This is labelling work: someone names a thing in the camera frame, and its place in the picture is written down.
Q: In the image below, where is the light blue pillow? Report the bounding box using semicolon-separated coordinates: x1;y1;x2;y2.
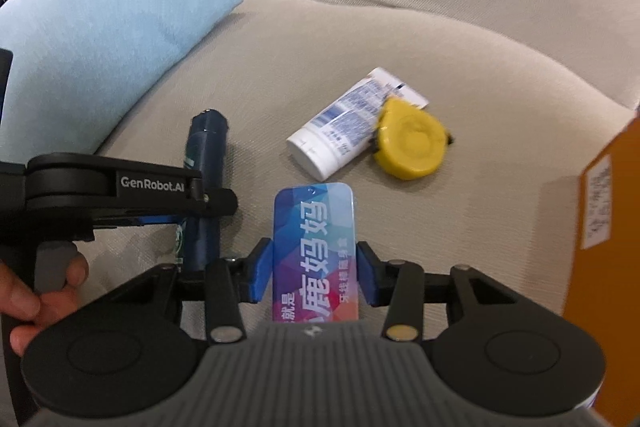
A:
0;0;244;164

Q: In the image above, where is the yellow tape measure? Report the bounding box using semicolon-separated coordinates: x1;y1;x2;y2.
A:
369;96;456;182

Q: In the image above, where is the dark blue spray can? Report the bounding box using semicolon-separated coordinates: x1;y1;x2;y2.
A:
174;108;231;284

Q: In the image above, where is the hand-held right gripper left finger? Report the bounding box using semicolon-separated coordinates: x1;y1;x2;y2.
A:
102;237;275;344

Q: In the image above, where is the colourful blue pink packet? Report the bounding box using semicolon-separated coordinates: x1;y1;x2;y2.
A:
272;182;362;324

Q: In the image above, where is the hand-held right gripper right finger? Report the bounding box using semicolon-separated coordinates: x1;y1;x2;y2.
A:
356;241;529;342

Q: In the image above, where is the white squeeze tube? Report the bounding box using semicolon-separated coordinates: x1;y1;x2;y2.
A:
286;67;430;182

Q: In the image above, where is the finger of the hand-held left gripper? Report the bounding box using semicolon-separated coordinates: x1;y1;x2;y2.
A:
92;187;240;231

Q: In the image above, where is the orange cardboard box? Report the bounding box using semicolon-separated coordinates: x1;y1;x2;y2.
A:
562;111;640;427

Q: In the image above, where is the person's left hand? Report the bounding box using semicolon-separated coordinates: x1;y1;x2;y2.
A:
0;252;90;358

